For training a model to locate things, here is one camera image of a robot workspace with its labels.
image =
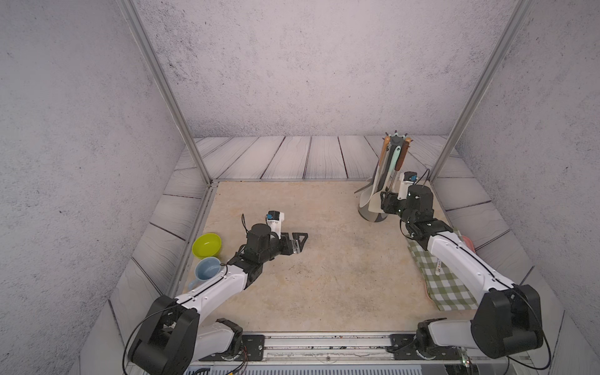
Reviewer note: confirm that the right aluminium frame post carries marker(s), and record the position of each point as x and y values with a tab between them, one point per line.
499	52

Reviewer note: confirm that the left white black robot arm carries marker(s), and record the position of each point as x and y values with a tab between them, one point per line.
171	336

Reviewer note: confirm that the cream spatula light wood handle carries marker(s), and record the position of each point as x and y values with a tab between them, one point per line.
369	189

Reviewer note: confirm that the metal spoon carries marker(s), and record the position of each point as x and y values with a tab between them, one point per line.
438	269

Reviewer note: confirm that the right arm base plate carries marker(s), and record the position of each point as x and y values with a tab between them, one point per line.
409	347

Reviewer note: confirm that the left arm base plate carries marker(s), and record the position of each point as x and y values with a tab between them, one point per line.
252	349

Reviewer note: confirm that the lime green bowl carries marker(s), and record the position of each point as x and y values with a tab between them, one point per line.
207	245

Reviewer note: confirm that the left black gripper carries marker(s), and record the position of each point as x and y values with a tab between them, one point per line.
286	249

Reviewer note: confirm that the left aluminium frame post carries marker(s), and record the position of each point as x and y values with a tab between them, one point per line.
143	42

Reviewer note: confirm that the pink plate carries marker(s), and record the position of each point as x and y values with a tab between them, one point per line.
468	243

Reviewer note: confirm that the green checkered cloth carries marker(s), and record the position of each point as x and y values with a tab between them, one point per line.
447	291

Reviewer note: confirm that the grey utensil rack stand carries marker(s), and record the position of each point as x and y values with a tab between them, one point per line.
396	139

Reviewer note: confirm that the aluminium mounting rail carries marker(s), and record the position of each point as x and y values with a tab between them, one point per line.
353	353

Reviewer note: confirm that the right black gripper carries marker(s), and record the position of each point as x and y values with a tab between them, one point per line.
389	203

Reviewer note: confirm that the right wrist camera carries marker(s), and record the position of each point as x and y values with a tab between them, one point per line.
408	178

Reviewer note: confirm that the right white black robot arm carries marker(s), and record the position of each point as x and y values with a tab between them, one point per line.
508	319

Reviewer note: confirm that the light blue mug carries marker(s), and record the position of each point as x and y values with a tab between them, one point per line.
205	270

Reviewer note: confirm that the aluminium frame post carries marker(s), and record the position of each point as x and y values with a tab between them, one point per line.
143	42
499	52

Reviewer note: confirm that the grey spatula mint handle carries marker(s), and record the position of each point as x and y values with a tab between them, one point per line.
363	188

